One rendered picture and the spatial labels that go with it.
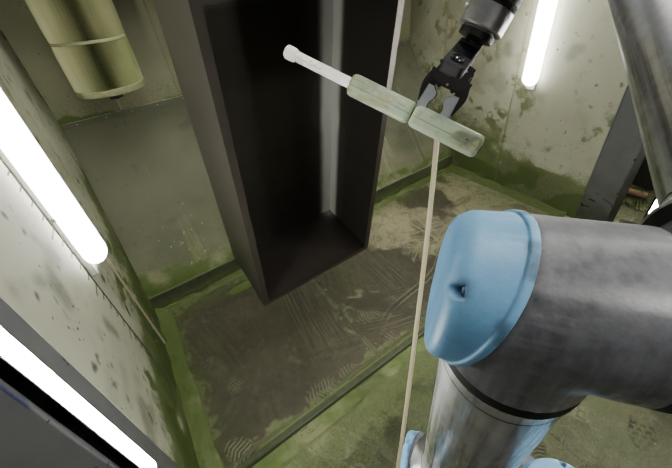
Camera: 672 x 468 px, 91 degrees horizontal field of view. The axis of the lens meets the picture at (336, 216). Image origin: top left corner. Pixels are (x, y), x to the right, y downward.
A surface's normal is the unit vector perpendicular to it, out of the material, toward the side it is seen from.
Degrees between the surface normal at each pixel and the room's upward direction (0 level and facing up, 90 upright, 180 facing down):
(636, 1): 60
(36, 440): 90
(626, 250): 9
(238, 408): 0
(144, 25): 90
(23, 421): 90
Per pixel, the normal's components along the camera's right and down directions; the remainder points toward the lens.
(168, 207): 0.42, -0.07
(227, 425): -0.10, -0.80
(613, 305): -0.29, -0.21
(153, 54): 0.56, 0.44
